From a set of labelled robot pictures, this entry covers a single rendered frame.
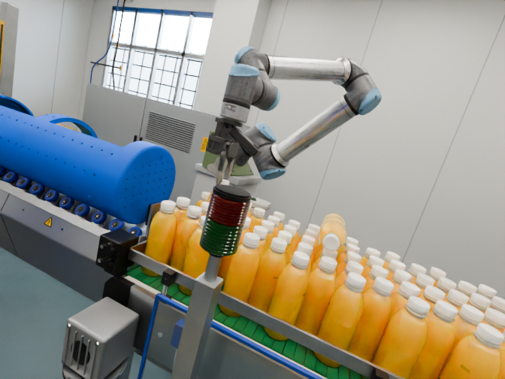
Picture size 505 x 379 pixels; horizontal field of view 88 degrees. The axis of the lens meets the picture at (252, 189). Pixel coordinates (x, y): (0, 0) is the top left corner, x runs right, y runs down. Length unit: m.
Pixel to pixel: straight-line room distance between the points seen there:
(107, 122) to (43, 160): 2.67
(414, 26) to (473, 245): 2.42
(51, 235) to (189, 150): 1.86
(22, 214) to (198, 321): 0.90
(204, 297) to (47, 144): 0.81
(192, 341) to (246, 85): 0.67
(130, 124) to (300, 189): 2.23
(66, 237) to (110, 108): 2.77
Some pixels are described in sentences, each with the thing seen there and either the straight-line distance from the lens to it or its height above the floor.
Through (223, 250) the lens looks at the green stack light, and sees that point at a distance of 0.41.
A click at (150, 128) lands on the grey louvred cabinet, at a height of 1.13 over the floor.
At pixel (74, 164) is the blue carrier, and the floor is 1.12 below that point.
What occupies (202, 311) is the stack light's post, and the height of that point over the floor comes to 1.05.
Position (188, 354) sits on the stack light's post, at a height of 0.96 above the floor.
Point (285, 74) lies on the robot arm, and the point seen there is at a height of 1.61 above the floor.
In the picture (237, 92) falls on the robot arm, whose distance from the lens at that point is 0.83.
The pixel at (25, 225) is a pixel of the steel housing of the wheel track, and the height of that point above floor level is 0.84.
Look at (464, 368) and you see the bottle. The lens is 0.74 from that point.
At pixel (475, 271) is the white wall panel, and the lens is 3.70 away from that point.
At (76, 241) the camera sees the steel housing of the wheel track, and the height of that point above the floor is 0.87.
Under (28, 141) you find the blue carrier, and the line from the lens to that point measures 1.17.
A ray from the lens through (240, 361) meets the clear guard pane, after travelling 0.65.
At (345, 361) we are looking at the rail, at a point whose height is 0.96.
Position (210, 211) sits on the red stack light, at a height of 1.22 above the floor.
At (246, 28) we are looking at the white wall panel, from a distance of 3.94.
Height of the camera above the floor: 1.35
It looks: 11 degrees down
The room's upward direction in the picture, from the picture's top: 16 degrees clockwise
